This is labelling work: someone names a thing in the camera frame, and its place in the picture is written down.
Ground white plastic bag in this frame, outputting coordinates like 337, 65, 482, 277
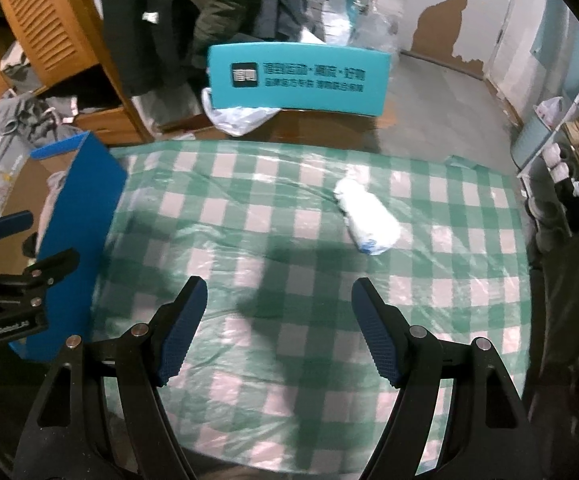
201, 87, 282, 138

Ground white sock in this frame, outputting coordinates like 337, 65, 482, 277
333, 176, 402, 257

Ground pile of grey clothes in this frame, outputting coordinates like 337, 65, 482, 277
0, 87, 87, 161

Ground grey fleece cloth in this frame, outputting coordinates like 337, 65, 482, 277
46, 170, 72, 198

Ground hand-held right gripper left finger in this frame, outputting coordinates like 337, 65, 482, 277
6, 276, 209, 480

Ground teal printed box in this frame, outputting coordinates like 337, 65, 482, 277
206, 43, 393, 118

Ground wooden cabinet with louvered door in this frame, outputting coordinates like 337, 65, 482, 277
0, 0, 155, 151

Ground dark green hanging jacket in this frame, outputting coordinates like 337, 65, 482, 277
189, 0, 282, 68

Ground shoe rack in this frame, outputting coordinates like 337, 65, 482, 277
517, 57, 579, 251

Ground blue plastic bags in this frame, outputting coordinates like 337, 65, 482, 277
304, 0, 401, 53

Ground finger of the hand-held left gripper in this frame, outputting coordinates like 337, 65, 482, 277
0, 211, 34, 263
0, 248, 81, 295

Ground black hanging jacket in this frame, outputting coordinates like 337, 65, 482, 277
98, 0, 200, 98

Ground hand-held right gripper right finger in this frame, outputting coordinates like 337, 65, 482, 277
351, 277, 556, 480

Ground cardboard box with blue outside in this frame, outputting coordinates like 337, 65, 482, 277
0, 131, 129, 363

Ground green white checked tablecloth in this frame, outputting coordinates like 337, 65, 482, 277
86, 139, 533, 473

